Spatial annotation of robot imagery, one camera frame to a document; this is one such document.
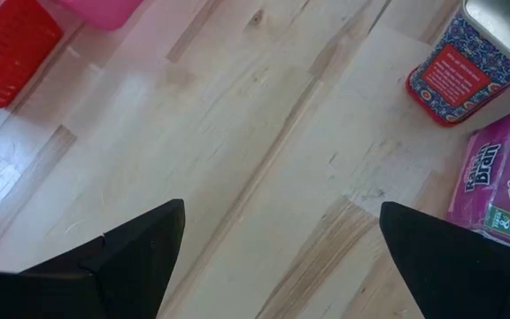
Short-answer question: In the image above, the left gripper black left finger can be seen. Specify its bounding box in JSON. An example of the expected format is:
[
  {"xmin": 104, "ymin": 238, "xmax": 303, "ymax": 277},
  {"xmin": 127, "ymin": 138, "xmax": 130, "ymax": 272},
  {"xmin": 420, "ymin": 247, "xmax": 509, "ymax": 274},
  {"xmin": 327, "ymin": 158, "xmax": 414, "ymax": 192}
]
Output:
[{"xmin": 0, "ymin": 198, "xmax": 187, "ymax": 319}]

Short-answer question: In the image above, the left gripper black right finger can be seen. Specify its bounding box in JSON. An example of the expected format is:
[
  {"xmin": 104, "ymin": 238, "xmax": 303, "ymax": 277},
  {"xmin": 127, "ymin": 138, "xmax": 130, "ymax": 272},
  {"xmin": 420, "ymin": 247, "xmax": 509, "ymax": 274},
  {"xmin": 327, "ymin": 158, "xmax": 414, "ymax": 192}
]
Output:
[{"xmin": 379, "ymin": 201, "xmax": 510, "ymax": 319}]

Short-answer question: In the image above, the purple Raisin Bran box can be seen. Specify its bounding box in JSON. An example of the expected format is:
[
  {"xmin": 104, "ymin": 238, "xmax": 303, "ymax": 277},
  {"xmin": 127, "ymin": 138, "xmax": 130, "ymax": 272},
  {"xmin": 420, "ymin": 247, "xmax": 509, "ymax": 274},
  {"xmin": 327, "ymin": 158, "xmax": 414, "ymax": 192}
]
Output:
[{"xmin": 445, "ymin": 105, "xmax": 510, "ymax": 256}]

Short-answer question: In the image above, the patterned red blue box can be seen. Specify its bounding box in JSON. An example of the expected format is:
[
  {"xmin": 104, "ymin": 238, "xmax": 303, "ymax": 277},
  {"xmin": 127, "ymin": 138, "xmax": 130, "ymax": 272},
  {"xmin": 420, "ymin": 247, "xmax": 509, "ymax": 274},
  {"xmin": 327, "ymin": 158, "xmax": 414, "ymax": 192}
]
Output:
[{"xmin": 405, "ymin": 11, "xmax": 510, "ymax": 128}]

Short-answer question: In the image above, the red plastic basket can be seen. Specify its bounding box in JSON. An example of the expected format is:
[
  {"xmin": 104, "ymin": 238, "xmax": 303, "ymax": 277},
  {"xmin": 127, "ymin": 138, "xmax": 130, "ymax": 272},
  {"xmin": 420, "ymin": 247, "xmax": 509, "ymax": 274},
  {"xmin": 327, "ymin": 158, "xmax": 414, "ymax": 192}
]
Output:
[{"xmin": 0, "ymin": 0, "xmax": 65, "ymax": 110}]

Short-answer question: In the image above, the pink plastic tray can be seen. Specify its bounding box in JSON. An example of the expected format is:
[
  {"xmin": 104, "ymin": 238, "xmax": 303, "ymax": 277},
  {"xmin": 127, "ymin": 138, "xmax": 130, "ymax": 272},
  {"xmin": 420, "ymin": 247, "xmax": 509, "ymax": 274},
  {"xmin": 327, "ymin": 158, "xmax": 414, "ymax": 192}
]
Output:
[{"xmin": 58, "ymin": 0, "xmax": 145, "ymax": 32}]

